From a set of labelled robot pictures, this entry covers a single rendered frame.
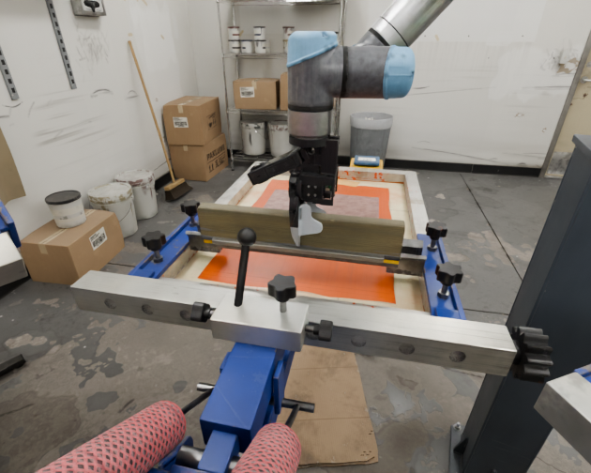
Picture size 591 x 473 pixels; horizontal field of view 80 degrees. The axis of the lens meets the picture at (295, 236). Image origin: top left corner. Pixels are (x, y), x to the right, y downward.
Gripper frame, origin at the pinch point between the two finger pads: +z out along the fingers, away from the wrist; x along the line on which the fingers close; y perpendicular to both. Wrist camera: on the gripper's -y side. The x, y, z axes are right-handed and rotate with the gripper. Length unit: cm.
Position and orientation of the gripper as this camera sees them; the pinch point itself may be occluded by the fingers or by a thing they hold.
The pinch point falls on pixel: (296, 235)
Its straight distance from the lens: 71.0
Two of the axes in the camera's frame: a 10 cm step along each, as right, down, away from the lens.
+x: 2.0, -4.8, 8.5
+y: 9.8, 1.0, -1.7
